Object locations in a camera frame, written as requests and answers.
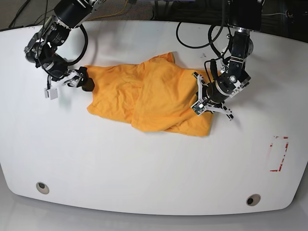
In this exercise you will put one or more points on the left table cable grommet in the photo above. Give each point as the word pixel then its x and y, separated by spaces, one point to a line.
pixel 42 188

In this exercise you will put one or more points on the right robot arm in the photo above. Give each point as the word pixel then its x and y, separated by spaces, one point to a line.
pixel 41 50

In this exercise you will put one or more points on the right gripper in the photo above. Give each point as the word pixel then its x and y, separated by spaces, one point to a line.
pixel 72 78

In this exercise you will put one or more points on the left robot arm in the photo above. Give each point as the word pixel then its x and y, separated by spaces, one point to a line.
pixel 227 75

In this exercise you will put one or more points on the table cable grommet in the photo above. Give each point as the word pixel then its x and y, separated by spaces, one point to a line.
pixel 253 200
pixel 42 188

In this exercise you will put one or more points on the orange t-shirt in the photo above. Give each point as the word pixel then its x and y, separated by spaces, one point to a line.
pixel 156 95

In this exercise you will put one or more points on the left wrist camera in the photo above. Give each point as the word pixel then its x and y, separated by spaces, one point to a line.
pixel 199 108

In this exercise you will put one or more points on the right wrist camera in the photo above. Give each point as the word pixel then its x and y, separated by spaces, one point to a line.
pixel 51 93

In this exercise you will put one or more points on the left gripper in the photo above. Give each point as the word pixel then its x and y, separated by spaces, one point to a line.
pixel 211 97

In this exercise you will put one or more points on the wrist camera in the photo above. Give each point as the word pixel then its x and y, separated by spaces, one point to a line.
pixel 51 93
pixel 199 108

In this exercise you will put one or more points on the right table cable grommet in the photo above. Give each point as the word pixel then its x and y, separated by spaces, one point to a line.
pixel 253 200

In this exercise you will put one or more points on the red tape rectangle marking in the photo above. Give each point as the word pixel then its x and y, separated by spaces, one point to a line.
pixel 277 152

